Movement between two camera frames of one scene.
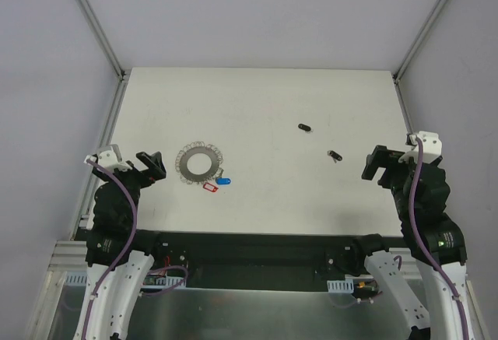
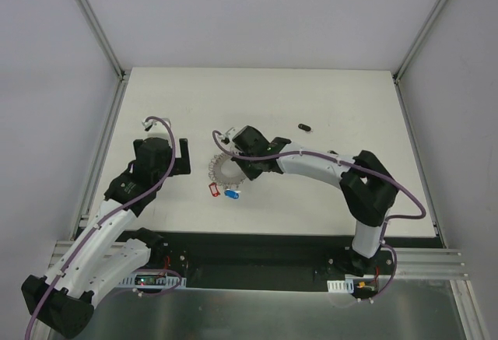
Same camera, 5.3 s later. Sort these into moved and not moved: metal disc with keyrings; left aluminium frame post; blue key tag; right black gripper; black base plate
Moved: right black gripper; metal disc with keyrings; blue key tag
Not moved: black base plate; left aluminium frame post
